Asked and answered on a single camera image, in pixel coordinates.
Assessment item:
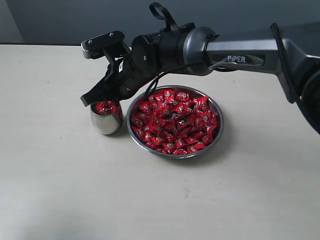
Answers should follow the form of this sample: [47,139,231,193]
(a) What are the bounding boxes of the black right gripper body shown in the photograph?
[103,55,160,101]

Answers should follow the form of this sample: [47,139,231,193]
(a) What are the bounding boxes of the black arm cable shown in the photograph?
[142,2,320,126]

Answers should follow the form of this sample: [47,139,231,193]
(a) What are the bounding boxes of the red candies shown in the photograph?
[93,101,119,116]

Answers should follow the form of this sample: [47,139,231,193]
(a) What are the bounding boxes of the stainless steel bowl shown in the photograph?
[126,85,224,159]

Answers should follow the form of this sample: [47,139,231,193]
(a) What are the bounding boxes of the red wrapped candy top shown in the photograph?
[163,88,176,100]

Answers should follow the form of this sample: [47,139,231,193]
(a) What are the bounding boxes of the red wrapped candy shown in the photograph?
[162,143,177,155]
[193,96,208,111]
[132,116,148,128]
[187,143,207,154]
[163,88,176,100]

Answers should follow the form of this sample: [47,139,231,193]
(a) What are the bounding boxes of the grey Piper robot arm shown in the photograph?
[81,22,320,131]

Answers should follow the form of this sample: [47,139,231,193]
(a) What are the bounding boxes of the stainless steel cup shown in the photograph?
[90,101,124,136]

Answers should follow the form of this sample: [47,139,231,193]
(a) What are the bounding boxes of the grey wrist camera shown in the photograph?
[80,30,131,62]

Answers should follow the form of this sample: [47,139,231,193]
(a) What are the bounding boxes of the red wrapped candy front right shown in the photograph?
[187,143,207,154]

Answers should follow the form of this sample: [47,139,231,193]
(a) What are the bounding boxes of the red wrapped candy upper right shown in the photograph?
[193,96,208,111]

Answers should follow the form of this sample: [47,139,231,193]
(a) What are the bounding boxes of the red wrapped candy front centre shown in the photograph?
[162,143,177,155]

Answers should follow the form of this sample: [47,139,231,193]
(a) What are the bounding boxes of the red wrapped candy left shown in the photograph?
[132,116,148,128]

